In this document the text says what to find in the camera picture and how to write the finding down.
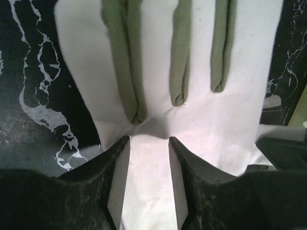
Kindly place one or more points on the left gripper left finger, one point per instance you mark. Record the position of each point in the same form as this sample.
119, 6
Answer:
89, 197

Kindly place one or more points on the white grey work glove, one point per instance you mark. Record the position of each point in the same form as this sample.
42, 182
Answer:
153, 69

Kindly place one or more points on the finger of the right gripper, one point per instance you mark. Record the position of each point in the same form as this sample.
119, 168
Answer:
284, 147

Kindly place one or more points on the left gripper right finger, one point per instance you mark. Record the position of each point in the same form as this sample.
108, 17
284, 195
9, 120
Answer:
207, 198

